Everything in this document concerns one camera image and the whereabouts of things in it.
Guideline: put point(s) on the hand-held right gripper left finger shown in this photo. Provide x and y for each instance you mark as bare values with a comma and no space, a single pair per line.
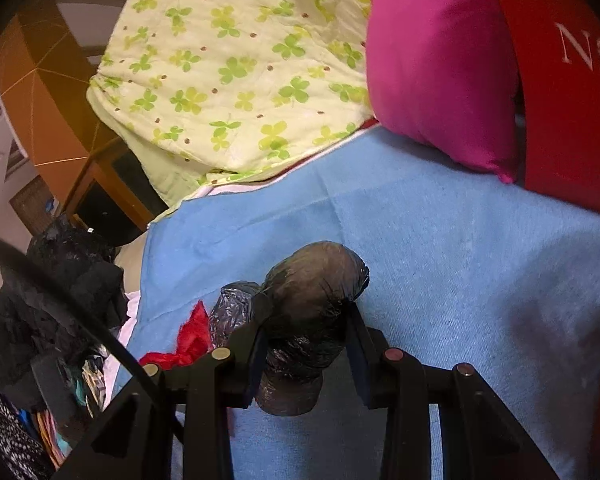
256,370

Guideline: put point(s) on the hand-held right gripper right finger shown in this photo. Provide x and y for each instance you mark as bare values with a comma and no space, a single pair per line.
362,375

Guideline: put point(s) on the red wrapper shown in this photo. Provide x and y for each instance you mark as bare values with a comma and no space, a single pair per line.
192,332

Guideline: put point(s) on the large black plastic bag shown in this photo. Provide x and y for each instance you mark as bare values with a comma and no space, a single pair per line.
305,300

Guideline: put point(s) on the small crumpled black plastic bag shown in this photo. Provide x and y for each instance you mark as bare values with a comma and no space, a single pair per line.
232,307

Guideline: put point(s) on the blue blanket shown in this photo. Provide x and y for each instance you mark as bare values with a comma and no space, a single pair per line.
455,260

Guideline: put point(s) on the striped colourful cloth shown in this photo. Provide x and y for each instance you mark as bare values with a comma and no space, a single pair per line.
47,425

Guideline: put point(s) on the black cloth pile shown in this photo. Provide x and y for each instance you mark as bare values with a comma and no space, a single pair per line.
40,285

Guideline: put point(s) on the black white speckled cloth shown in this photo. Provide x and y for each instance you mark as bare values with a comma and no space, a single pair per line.
5,435

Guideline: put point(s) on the brown cardboard box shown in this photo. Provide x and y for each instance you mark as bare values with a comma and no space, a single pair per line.
30,200

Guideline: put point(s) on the green clover print quilt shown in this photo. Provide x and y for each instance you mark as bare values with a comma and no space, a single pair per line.
220,85

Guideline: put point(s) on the pink pillow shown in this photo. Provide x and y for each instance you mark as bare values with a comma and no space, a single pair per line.
430,70

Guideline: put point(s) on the red printed bag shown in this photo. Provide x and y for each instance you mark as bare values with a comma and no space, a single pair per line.
570,125

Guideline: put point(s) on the orange wooden cabinet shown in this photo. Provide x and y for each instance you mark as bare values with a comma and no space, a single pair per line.
50,110

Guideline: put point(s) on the framed wall picture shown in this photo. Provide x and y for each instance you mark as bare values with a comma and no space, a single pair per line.
16,157

